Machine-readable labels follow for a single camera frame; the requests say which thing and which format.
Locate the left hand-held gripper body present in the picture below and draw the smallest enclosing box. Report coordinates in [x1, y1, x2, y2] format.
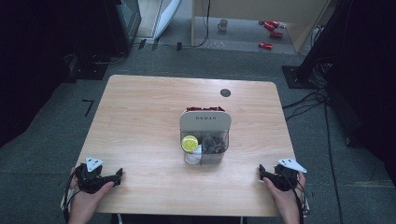
[76, 156, 122, 195]

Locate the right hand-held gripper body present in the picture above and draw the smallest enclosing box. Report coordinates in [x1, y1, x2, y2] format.
[264, 158, 308, 192]

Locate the person's left hand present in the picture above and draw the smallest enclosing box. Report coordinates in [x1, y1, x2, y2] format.
[68, 167, 115, 217]

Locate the person's right hand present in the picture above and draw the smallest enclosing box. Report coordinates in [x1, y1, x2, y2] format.
[262, 171, 308, 217]

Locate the pile of grey tea bags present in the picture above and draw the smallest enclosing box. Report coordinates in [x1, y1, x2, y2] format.
[202, 133, 229, 155]

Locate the white capsule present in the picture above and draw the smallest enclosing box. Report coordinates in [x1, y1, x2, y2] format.
[185, 145, 204, 165]

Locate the clear organiser box white lid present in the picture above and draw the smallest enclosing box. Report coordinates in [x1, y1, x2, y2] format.
[178, 105, 233, 166]

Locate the yellow-lidded capsule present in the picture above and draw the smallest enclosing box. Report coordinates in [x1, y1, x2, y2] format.
[181, 134, 200, 154]

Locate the black metal stand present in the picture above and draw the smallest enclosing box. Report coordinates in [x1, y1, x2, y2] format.
[281, 0, 356, 91]

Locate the right hand-held gripper cable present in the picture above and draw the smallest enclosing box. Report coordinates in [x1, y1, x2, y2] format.
[281, 172, 312, 224]

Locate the hand-held gripper cable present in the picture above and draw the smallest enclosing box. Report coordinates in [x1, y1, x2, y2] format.
[61, 168, 82, 224]
[281, 172, 312, 224]

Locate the left hand-held gripper cable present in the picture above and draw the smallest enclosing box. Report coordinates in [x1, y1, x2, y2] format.
[61, 168, 82, 224]

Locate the long black cable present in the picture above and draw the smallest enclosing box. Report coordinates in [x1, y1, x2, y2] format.
[322, 99, 345, 224]

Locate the bundle of black cables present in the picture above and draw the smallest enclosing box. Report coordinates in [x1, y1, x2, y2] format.
[281, 59, 335, 123]

